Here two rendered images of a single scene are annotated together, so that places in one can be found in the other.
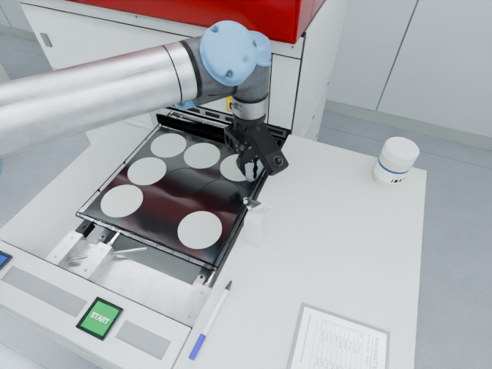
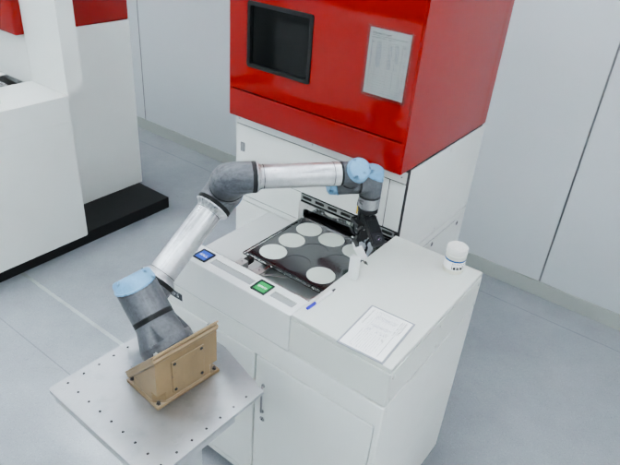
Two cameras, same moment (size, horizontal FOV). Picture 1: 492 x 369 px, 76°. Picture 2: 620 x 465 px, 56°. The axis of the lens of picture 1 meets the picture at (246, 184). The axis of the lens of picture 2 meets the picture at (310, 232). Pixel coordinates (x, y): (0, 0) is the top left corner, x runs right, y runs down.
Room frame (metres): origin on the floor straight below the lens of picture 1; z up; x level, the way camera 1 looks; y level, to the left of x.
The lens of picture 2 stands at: (-1.25, -0.19, 2.08)
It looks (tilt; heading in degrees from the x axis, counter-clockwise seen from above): 31 degrees down; 12
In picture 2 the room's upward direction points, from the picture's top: 5 degrees clockwise
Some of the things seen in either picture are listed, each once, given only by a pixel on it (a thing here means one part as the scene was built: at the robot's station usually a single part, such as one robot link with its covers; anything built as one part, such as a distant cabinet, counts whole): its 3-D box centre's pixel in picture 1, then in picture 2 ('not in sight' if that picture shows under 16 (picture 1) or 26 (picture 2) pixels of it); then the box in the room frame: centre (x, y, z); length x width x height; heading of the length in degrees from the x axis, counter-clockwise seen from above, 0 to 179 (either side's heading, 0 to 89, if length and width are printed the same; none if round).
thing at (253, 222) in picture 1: (256, 215); (357, 258); (0.34, -0.02, 1.03); 0.06 x 0.04 x 0.13; 157
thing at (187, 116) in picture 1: (213, 132); (342, 229); (0.73, 0.10, 0.89); 0.44 x 0.02 x 0.10; 67
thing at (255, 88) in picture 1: (248, 67); (370, 181); (0.55, 0.00, 1.21); 0.09 x 0.08 x 0.11; 119
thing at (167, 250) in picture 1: (142, 239); (283, 272); (0.37, 0.23, 0.90); 0.38 x 0.01 x 0.01; 67
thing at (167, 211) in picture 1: (182, 183); (314, 251); (0.53, 0.16, 0.90); 0.34 x 0.34 x 0.01; 67
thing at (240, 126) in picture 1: (247, 131); (364, 220); (0.55, 0.00, 1.05); 0.09 x 0.08 x 0.12; 36
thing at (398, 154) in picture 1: (394, 162); (455, 257); (0.49, -0.33, 1.01); 0.07 x 0.07 x 0.10
